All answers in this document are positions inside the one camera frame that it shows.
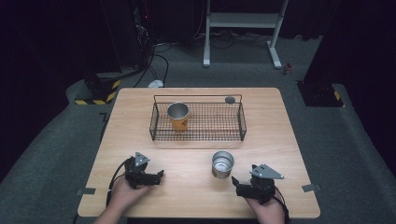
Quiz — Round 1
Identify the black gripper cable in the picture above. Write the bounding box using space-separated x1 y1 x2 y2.
274 186 290 224
106 157 132 208

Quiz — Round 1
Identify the grey tape piece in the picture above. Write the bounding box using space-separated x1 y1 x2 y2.
76 187 97 196
301 183 322 193

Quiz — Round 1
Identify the bundle of dark cables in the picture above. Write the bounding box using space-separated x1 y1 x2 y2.
191 29 273 50

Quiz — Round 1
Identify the orange metal can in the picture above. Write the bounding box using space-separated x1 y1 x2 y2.
166 102 191 133

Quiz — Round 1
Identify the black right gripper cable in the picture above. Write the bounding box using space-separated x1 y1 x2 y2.
274 186 290 224

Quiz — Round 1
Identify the person's left hand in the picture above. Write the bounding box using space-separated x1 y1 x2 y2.
108 176 154 214

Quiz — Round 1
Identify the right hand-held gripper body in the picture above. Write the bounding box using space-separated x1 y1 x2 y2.
247 163 286 205

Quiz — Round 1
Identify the black floor cable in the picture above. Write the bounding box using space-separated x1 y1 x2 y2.
133 41 173 89

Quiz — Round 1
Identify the white power adapter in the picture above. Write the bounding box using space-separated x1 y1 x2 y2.
147 79 165 89

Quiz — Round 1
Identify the black equipment rack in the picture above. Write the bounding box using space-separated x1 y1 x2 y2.
129 0 157 70

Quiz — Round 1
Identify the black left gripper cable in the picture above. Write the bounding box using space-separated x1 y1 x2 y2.
106 157 132 208

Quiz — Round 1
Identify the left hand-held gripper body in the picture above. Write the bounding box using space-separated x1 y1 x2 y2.
123 151 153 189

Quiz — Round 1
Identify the black yellow striped base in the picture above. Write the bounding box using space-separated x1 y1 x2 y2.
74 73 122 106
296 79 347 108

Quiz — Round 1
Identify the silver metal can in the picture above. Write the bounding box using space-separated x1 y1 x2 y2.
211 150 235 180

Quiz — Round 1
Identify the black wire basket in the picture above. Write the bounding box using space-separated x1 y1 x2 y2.
148 93 248 142

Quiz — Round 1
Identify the white metal stand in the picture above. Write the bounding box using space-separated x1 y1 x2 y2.
202 0 290 70

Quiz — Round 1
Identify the person's right hand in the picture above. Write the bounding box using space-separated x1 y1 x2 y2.
245 189 286 219

